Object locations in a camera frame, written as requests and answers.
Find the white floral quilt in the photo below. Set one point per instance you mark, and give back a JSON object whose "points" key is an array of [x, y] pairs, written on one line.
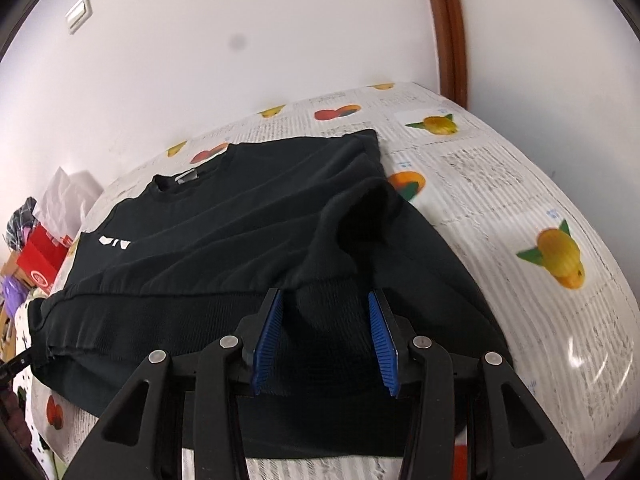
{"points": [[20, 395]]}

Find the black sweatshirt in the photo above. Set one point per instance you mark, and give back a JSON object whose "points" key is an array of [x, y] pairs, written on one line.
{"points": [[225, 240]]}

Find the grey checkered cloth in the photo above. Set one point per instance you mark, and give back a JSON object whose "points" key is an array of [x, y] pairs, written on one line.
{"points": [[20, 222]]}

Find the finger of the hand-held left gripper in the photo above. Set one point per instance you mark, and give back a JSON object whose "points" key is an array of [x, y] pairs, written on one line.
{"points": [[15, 365]]}

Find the white light switch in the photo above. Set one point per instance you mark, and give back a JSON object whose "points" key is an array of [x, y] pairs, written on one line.
{"points": [[79, 14]]}

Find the brown wooden door frame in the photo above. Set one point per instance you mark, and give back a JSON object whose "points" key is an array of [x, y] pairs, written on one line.
{"points": [[447, 35]]}

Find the white plastic bag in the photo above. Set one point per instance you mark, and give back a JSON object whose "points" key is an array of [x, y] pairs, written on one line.
{"points": [[70, 195]]}

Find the wooden headboard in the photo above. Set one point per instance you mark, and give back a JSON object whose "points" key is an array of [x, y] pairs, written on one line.
{"points": [[6, 267]]}

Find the purple cloth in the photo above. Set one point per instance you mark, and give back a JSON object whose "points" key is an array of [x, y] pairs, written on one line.
{"points": [[12, 297]]}

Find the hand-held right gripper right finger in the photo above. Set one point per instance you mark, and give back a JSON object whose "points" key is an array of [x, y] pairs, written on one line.
{"points": [[382, 340]]}

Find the fruit print tablecloth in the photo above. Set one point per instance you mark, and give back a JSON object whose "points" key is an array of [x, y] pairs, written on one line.
{"points": [[500, 200]]}

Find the red paper bag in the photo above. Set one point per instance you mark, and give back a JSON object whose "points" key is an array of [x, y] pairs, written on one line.
{"points": [[40, 260]]}

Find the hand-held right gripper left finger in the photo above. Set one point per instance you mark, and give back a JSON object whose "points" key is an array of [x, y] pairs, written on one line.
{"points": [[265, 345]]}

